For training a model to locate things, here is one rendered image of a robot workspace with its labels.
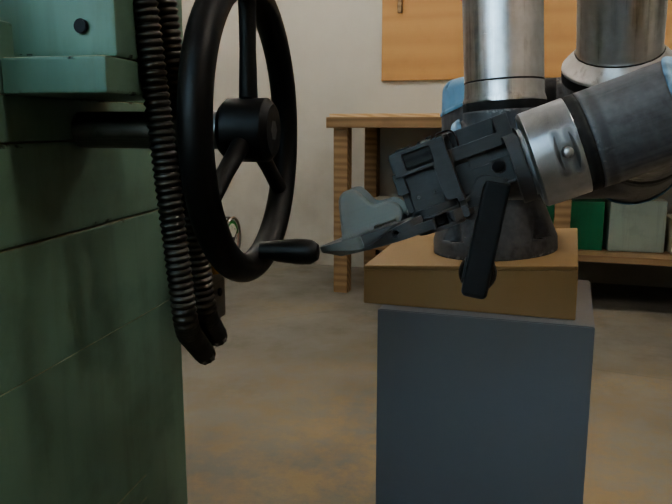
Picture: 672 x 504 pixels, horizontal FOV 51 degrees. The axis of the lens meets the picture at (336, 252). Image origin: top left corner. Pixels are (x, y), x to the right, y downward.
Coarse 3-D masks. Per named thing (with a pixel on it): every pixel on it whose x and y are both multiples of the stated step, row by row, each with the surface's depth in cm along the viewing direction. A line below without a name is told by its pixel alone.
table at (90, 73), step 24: (0, 24) 57; (0, 48) 57; (0, 72) 58; (24, 72) 57; (48, 72) 57; (72, 72) 56; (96, 72) 56; (120, 72) 58; (48, 96) 63; (72, 96) 63; (96, 96) 63; (120, 96) 63
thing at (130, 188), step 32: (0, 160) 58; (32, 160) 62; (64, 160) 67; (96, 160) 73; (128, 160) 79; (0, 192) 58; (32, 192) 62; (64, 192) 67; (96, 192) 73; (128, 192) 80; (0, 224) 58; (32, 224) 62; (64, 224) 67; (96, 224) 73
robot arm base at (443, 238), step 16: (512, 208) 101; (528, 208) 102; (544, 208) 105; (464, 224) 103; (512, 224) 101; (528, 224) 101; (544, 224) 103; (448, 240) 106; (464, 240) 103; (512, 240) 101; (528, 240) 101; (544, 240) 102; (448, 256) 105; (464, 256) 103; (496, 256) 101; (512, 256) 101; (528, 256) 101
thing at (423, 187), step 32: (480, 128) 65; (512, 128) 65; (416, 160) 63; (448, 160) 62; (480, 160) 64; (512, 160) 61; (416, 192) 64; (448, 192) 63; (480, 192) 64; (448, 224) 64
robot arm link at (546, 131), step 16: (528, 112) 62; (544, 112) 61; (560, 112) 60; (528, 128) 61; (544, 128) 60; (560, 128) 60; (528, 144) 60; (544, 144) 60; (560, 144) 60; (576, 144) 59; (528, 160) 62; (544, 160) 60; (560, 160) 60; (576, 160) 60; (544, 176) 60; (560, 176) 60; (576, 176) 60; (544, 192) 62; (560, 192) 62; (576, 192) 62
